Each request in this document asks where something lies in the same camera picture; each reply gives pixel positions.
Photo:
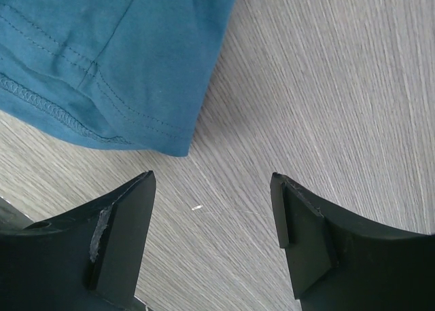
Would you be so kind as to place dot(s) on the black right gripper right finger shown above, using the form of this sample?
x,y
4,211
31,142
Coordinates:
x,y
339,260

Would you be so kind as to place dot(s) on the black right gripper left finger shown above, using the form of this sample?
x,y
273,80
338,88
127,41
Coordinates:
x,y
87,258

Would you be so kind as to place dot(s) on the dark teal blue t-shirt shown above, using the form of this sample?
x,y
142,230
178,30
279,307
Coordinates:
x,y
111,74

